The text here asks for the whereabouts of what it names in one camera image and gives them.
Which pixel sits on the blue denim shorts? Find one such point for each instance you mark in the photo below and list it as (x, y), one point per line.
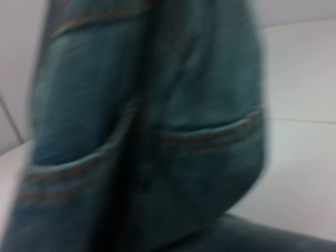
(147, 136)

